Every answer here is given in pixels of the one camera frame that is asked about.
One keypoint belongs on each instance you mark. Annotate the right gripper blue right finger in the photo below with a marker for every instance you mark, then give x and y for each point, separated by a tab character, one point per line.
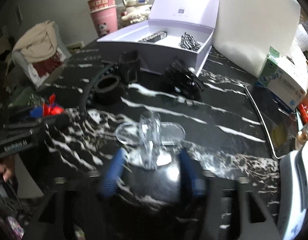
191	181

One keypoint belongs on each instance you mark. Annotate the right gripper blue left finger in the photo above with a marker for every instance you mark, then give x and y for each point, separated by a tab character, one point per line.
108	184

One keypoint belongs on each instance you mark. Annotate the red propeller fan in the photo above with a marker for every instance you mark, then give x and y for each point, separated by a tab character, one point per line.
44	110

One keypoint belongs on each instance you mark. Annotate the clear plastic hair clip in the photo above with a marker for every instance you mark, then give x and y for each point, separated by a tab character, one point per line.
148	139

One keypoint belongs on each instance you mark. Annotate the black tape roll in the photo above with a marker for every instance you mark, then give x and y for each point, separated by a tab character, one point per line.
108	90

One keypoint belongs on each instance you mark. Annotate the smoky transparent square box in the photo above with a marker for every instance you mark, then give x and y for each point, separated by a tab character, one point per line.
129	66

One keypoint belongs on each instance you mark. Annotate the black white gingham scrunchie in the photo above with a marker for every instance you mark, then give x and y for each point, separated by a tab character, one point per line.
188	42

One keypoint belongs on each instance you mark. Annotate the black lip gloss box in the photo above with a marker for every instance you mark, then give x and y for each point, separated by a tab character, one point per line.
155	37

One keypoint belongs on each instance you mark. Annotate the person's left hand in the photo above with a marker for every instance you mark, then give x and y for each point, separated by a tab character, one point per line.
7	167

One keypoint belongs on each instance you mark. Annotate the red fringed cloth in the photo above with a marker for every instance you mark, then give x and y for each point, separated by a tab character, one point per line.
49	65

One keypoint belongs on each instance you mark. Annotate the beige scarf on chair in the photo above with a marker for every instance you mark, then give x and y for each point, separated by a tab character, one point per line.
38	43

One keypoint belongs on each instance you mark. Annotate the black smartphone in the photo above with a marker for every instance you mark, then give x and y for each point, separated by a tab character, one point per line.
280	127

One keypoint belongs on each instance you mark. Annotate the white mini printer device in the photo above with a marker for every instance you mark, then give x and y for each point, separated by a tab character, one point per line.
294	192

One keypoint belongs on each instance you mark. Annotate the green white medicine box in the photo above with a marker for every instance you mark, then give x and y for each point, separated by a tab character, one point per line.
287	83

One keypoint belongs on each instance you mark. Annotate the lower pink panda cup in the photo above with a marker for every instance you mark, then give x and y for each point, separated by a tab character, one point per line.
105	20

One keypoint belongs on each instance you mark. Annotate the open lavender gift box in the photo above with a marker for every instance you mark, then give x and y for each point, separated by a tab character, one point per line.
196	17

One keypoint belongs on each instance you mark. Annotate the upper pink paper cup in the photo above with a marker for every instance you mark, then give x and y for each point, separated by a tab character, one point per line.
95	5

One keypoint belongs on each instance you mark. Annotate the white foam board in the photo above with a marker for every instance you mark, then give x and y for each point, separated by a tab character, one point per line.
247	29

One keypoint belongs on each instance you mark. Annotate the white Cinnamoroll water bottle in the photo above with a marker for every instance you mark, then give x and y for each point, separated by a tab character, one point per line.
135	11

